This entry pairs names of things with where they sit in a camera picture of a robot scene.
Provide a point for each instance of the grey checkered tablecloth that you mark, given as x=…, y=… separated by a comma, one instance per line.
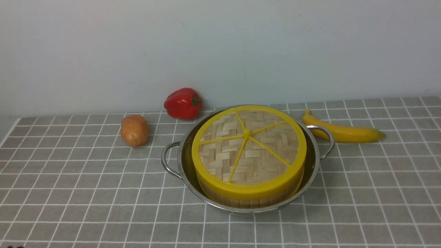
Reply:
x=71, y=182

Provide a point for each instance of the yellow bamboo steamer basket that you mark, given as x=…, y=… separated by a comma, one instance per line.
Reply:
x=251, y=186

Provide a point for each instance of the red bell pepper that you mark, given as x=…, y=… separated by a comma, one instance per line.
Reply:
x=184, y=104

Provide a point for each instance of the brown potato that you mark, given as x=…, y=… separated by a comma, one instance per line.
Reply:
x=134, y=130

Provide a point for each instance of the yellow bamboo steamer lid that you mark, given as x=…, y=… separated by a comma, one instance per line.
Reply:
x=249, y=135

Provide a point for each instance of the yellow banana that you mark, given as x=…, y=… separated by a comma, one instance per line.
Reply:
x=345, y=134

